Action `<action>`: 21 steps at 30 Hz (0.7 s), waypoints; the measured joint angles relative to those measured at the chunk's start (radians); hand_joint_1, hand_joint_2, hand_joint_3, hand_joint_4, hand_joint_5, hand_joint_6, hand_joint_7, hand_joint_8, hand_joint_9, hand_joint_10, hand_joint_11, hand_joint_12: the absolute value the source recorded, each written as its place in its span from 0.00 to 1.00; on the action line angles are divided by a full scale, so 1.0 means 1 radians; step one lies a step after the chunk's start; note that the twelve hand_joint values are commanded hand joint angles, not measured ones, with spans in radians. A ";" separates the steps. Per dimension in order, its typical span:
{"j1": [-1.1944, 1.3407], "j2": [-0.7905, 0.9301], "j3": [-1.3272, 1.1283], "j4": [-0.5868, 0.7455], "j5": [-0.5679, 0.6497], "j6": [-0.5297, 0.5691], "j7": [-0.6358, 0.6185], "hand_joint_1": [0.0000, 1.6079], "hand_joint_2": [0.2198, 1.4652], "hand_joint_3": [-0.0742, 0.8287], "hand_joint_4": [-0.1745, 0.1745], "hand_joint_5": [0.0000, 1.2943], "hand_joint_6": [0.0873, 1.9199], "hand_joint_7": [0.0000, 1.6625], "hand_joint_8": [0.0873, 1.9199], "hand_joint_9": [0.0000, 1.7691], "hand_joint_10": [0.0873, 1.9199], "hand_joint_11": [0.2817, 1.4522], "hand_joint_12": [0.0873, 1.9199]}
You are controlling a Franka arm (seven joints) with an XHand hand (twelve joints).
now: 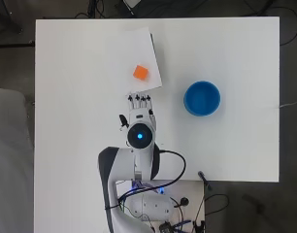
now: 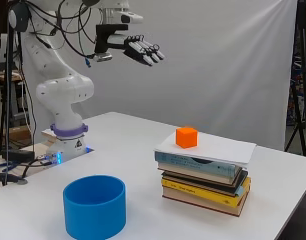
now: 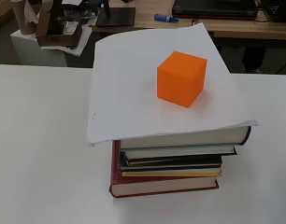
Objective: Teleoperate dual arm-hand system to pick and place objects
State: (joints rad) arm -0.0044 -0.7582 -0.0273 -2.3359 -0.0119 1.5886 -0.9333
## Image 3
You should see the orange cube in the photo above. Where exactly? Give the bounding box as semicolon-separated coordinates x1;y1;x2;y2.
156;50;208;109

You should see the white paper sheet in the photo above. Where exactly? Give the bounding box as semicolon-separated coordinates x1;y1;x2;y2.
86;22;259;147

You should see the thick book with black cover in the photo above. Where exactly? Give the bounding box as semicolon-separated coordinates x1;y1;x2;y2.
119;125;252;150

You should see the thin book with dark cover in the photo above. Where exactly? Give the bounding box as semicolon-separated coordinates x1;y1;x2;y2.
120;145;238;162

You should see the yellow book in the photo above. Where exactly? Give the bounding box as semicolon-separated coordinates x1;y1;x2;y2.
121;167;223;178

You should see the red hardcover book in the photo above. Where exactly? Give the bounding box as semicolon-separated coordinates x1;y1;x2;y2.
108;139;220;199

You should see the blue marker pen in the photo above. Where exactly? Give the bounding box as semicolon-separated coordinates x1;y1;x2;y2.
153;13;180;23

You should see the brown cardboard box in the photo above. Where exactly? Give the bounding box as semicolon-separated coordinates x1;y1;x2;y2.
36;21;84;49

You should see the white cabinet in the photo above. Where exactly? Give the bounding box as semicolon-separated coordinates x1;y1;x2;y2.
9;24;93;68

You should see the black laptop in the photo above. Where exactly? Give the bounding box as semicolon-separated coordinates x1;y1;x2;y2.
171;0;259;21

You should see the wooden desk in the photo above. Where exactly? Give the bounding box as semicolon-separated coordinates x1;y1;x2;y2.
92;0;286;42

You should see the brown paper roll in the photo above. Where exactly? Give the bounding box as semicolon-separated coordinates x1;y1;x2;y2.
10;0;40;35

